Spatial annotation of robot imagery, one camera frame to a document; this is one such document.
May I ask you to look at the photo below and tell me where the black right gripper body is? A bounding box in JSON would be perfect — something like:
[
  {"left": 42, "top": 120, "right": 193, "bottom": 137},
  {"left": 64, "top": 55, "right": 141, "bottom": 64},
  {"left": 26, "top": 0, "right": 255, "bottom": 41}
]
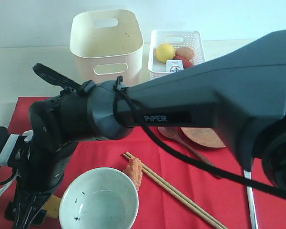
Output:
[{"left": 15, "top": 140, "right": 78, "bottom": 198}]

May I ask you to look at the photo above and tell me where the yellow cheese wedge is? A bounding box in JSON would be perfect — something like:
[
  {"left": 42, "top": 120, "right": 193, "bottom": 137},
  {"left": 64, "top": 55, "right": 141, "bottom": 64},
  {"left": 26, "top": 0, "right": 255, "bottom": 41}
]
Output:
[{"left": 43, "top": 195, "right": 61, "bottom": 219}]

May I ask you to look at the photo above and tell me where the orange fried shrimp piece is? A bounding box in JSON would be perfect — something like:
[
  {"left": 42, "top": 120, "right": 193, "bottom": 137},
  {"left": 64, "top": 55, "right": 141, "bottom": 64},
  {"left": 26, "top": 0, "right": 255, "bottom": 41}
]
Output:
[{"left": 123, "top": 157, "right": 143, "bottom": 191}]

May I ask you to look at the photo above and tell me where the small milk carton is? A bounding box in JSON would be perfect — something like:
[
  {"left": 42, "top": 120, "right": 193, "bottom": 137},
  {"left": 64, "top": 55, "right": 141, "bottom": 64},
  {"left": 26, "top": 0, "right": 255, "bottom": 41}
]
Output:
[{"left": 166, "top": 60, "right": 184, "bottom": 73}]

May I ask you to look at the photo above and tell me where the yellow lemon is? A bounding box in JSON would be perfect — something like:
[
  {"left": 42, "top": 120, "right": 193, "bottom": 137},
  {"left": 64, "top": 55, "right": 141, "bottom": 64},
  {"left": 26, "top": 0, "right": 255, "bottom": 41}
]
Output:
[{"left": 155, "top": 43, "right": 175, "bottom": 63}]

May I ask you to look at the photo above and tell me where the red sausage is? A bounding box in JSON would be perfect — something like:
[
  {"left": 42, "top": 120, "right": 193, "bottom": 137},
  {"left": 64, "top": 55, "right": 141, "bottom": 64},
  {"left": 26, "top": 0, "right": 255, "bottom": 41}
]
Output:
[{"left": 174, "top": 55, "right": 194, "bottom": 69}]

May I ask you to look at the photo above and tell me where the brown egg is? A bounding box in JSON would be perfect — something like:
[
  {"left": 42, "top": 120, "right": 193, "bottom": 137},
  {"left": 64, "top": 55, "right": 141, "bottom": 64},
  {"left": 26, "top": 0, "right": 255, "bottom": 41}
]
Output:
[{"left": 175, "top": 46, "right": 194, "bottom": 60}]

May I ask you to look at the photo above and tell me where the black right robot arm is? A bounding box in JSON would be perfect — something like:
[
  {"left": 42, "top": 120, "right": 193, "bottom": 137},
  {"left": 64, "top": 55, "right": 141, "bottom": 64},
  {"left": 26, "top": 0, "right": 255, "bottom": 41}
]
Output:
[{"left": 5, "top": 30, "right": 286, "bottom": 229}]

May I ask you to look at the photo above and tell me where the pale green ceramic bowl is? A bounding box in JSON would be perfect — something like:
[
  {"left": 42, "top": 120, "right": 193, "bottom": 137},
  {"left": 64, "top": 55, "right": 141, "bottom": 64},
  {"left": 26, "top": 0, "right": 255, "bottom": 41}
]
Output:
[{"left": 59, "top": 167, "right": 139, "bottom": 229}]

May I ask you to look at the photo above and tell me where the dark wooden spoon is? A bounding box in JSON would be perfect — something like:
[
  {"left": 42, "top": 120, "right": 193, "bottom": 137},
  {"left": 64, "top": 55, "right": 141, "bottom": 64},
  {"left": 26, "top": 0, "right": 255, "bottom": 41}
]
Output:
[{"left": 158, "top": 127, "right": 215, "bottom": 166}]

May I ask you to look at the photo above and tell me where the cream plastic bin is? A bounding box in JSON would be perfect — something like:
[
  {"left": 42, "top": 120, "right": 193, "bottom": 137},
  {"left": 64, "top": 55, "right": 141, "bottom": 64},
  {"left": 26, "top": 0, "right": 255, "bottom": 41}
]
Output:
[{"left": 70, "top": 10, "right": 143, "bottom": 86}]

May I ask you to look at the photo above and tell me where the brown wooden plate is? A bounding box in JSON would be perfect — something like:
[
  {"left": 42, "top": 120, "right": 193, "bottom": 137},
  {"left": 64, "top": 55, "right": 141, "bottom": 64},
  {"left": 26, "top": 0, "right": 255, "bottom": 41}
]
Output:
[{"left": 181, "top": 127, "right": 226, "bottom": 148}]

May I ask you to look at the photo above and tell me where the white perforated plastic basket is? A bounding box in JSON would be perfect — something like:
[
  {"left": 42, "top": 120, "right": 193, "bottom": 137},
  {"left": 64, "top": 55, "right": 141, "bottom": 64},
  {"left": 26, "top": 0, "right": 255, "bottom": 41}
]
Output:
[{"left": 148, "top": 30, "right": 205, "bottom": 80}]

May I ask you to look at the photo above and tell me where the silver table knife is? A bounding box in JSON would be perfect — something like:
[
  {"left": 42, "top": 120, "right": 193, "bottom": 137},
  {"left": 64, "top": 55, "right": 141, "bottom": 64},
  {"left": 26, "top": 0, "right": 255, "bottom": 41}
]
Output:
[{"left": 243, "top": 168, "right": 259, "bottom": 229}]

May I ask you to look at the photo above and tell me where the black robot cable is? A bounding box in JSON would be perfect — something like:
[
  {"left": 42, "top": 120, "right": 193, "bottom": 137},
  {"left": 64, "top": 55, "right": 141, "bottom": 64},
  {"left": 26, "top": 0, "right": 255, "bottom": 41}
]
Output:
[{"left": 32, "top": 62, "right": 286, "bottom": 203}]

